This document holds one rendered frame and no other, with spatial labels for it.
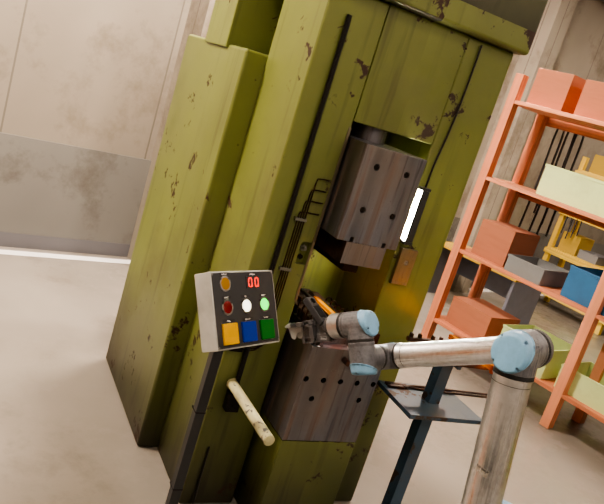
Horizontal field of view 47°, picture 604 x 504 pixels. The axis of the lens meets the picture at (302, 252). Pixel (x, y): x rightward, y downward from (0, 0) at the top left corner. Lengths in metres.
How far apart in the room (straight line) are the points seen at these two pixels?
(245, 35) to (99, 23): 2.64
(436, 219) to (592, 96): 2.92
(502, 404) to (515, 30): 1.70
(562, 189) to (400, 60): 3.14
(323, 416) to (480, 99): 1.54
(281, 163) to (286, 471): 1.34
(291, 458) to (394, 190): 1.24
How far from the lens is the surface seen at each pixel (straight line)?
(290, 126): 2.77
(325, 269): 3.42
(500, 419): 2.08
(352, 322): 2.36
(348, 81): 2.84
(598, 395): 5.67
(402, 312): 3.31
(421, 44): 2.99
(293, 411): 3.02
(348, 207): 2.80
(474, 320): 6.21
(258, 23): 3.40
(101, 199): 6.16
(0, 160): 5.82
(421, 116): 3.05
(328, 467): 3.28
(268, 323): 2.65
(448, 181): 3.20
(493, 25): 3.12
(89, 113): 5.95
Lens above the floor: 1.91
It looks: 13 degrees down
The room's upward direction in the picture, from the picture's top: 17 degrees clockwise
